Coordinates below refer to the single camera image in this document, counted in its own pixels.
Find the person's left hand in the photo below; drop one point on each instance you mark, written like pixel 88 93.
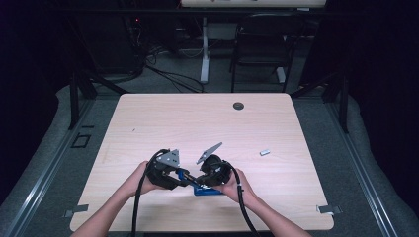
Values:
pixel 140 179

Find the dark computer cabinet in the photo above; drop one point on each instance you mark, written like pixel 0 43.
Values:
pixel 108 42

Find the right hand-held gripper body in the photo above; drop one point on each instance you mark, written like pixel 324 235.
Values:
pixel 215 171

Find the black table grommet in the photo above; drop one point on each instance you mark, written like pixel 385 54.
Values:
pixel 238 106

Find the white desk leg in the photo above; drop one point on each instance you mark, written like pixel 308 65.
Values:
pixel 205 52

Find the metal floor rail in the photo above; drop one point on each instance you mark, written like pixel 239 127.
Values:
pixel 39 184
pixel 365 177

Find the silver staple strip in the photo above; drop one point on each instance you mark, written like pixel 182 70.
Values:
pixel 265 152

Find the black frame post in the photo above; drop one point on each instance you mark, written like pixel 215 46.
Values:
pixel 344 105
pixel 73 102

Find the white desk top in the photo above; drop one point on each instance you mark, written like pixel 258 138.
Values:
pixel 253 3

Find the grey tape piece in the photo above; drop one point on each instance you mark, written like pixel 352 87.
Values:
pixel 329 209
pixel 77 209

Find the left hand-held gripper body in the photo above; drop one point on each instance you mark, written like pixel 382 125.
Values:
pixel 161 173

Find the black folding chair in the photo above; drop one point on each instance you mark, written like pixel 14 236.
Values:
pixel 263 42

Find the person's right hand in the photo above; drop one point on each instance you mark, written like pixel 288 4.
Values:
pixel 235 189

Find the white desk foot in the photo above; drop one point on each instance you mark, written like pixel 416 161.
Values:
pixel 281 75

